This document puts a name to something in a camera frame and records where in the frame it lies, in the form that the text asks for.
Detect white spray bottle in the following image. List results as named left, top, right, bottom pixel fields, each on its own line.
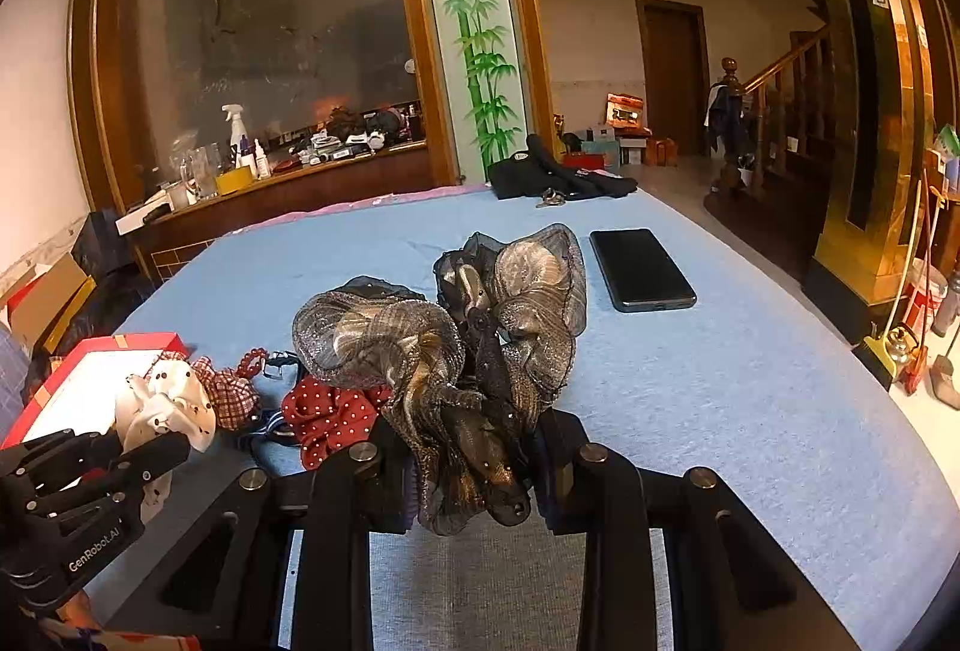
left=221, top=103, right=251, bottom=169

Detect brown cardboard box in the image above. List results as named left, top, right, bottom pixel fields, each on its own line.
left=8, top=254, right=96, bottom=353

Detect red white tray box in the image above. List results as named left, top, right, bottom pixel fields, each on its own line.
left=2, top=332, right=187, bottom=448

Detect black folded garment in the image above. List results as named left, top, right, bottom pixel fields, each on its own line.
left=488, top=134, right=638, bottom=201

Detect grey metallic scrunchie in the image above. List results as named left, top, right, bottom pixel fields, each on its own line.
left=291, top=224, right=587, bottom=536

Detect wooden counter ledge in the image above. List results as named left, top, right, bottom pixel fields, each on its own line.
left=130, top=142, right=438, bottom=284

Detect red plaid scrunchie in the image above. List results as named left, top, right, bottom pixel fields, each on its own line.
left=151, top=355, right=260, bottom=435

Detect brown wooden door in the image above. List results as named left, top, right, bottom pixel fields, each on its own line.
left=635, top=0, right=709, bottom=155

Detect keys on bed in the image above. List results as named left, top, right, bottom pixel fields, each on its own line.
left=539, top=190, right=566, bottom=208

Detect black smartphone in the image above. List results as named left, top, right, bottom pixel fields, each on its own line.
left=590, top=229, right=698, bottom=313

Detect white cherry print scrunchie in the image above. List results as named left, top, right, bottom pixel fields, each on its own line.
left=110, top=358, right=218, bottom=524

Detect wooden stair railing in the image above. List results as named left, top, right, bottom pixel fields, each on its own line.
left=716, top=24, right=835, bottom=201

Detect red polka dot scrunchie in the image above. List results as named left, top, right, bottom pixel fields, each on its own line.
left=281, top=376, right=392, bottom=470

